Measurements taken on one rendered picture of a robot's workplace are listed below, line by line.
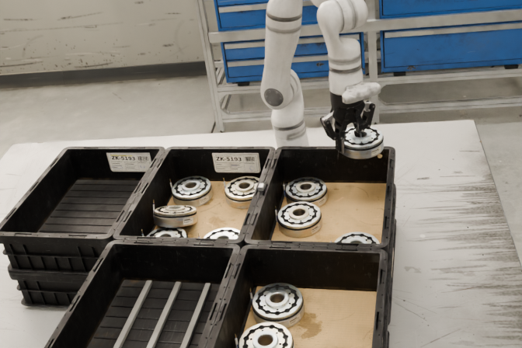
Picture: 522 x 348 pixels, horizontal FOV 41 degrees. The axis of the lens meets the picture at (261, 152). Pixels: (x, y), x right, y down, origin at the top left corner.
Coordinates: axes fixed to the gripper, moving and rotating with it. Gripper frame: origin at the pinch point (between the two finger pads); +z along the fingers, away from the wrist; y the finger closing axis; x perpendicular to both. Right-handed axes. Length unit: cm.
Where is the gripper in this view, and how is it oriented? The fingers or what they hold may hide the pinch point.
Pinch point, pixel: (349, 142)
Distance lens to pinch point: 162.2
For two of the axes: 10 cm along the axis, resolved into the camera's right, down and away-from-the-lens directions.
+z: 1.2, 8.5, 5.1
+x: 4.4, 4.1, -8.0
